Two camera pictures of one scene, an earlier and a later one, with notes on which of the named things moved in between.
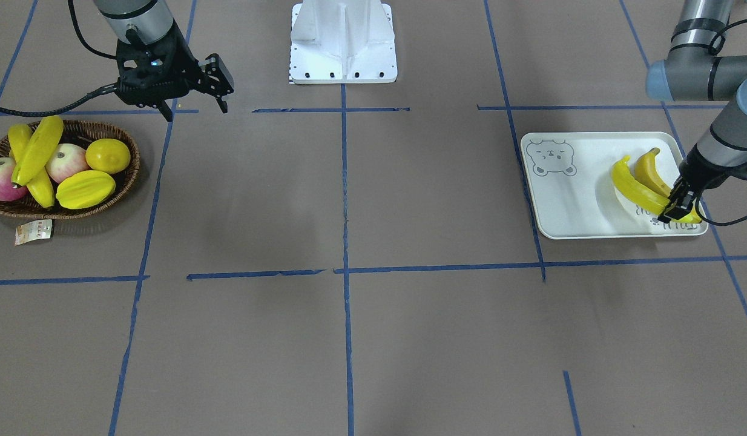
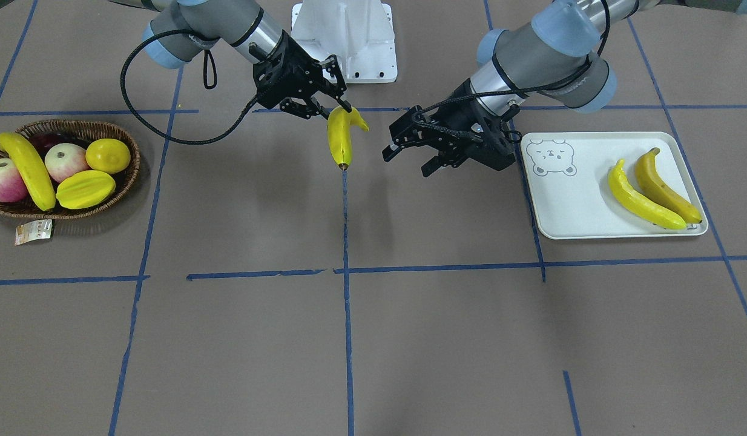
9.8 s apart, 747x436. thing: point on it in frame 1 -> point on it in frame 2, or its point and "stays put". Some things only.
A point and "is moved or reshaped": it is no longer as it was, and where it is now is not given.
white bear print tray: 573,189 stays put
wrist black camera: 214,78 -> 338,86
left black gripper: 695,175 -> 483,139
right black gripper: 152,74 -> 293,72
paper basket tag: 32,231 stays put
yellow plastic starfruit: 85,189 stays put
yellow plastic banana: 38,150 -> 339,133
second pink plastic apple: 66,160 stays put
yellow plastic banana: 646,197 is moved or reshaped
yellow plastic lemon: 108,155 stays put
